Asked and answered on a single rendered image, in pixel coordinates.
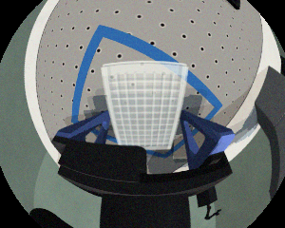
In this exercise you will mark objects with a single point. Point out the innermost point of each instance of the blue tape outline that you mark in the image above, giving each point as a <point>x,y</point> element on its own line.
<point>150,51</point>

